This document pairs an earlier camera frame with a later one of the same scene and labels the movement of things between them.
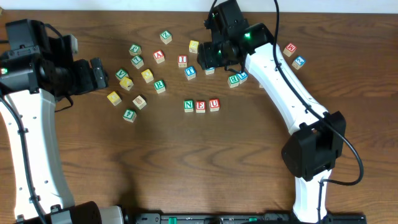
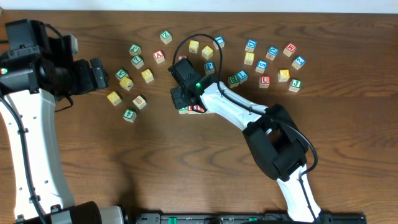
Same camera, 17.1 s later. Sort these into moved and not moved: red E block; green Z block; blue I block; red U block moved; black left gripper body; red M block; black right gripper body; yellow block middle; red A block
Moved: red U block moved; red E block; black right gripper body
Not moved: yellow block middle; green Z block; blue I block; red M block; black left gripper body; red A block
